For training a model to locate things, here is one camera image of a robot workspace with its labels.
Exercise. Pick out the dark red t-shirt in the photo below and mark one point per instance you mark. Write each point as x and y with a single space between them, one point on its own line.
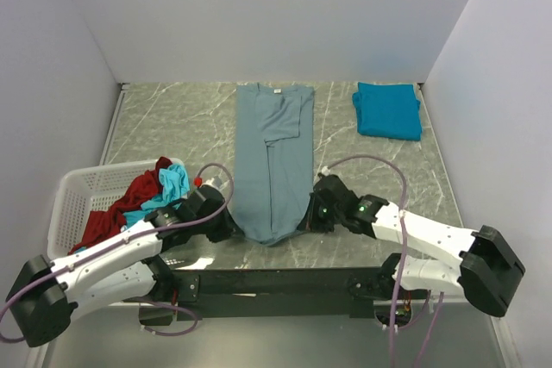
104 224

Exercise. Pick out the black base crossbar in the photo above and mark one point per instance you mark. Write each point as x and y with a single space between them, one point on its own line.
269 292

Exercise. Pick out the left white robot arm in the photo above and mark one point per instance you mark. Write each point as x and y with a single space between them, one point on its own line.
48 295

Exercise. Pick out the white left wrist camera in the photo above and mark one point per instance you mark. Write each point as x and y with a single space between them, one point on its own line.
215 182

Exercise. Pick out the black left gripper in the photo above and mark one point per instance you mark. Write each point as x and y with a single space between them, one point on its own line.
225 230

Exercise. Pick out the folded teal t-shirt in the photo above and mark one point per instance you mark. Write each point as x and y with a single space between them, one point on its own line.
388 111

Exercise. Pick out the white plastic laundry basket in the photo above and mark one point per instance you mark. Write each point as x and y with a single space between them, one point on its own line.
83 191

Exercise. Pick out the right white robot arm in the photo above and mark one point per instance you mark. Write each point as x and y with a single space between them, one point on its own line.
477 264

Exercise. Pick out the teal t-shirt in basket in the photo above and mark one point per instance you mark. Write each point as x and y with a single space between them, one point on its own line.
175 182

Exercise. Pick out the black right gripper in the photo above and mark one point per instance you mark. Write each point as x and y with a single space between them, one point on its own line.
310 214

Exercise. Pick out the aluminium frame rail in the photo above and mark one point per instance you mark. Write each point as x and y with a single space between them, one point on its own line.
419 277

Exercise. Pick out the grey-blue t-shirt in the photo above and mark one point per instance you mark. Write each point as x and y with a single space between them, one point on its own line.
273 173

